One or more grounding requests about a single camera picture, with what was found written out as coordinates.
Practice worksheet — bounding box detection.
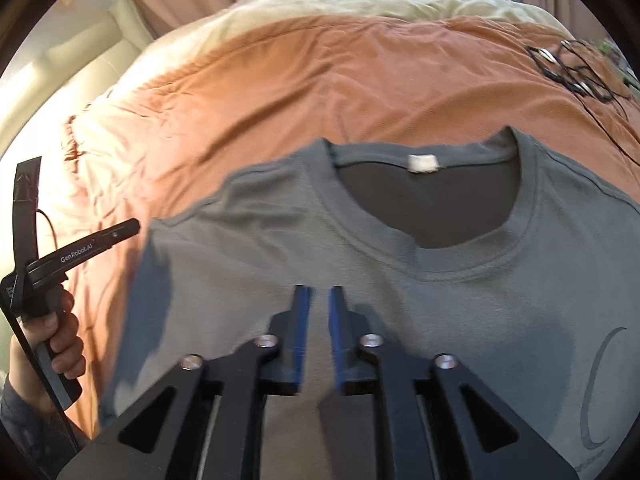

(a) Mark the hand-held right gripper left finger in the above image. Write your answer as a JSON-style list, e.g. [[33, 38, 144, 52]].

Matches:
[[57, 285, 313, 480]]

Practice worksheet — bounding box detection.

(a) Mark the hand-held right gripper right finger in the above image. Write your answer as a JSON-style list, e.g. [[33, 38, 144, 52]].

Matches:
[[327, 285, 581, 480]]

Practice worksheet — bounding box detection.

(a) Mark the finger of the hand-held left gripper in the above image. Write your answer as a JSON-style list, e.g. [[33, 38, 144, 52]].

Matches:
[[92, 218, 141, 253]]

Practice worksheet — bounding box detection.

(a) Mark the grey t-shirt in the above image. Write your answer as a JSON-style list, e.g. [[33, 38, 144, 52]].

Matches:
[[97, 127, 640, 480]]

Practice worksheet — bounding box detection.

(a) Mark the person's left forearm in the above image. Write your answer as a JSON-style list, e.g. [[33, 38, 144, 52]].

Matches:
[[0, 375, 86, 480]]

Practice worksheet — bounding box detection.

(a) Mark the person's left hand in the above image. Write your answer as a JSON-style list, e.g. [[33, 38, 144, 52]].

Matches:
[[10, 292, 86, 416]]

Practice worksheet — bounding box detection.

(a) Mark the orange blanket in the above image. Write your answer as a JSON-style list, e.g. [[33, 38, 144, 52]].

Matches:
[[60, 12, 640, 441]]

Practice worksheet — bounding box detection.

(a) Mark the cream blanket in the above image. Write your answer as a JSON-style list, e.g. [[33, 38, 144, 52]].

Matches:
[[165, 0, 566, 56]]

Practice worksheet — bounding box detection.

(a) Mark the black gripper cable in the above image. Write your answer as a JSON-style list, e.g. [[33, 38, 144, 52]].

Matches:
[[2, 305, 83, 453]]

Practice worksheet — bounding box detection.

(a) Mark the cream padded bed frame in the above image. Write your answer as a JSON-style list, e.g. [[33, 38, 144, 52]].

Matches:
[[0, 0, 156, 161]]

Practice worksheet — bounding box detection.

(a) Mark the black cable bundle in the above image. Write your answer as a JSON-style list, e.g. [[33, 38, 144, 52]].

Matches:
[[525, 40, 640, 161]]

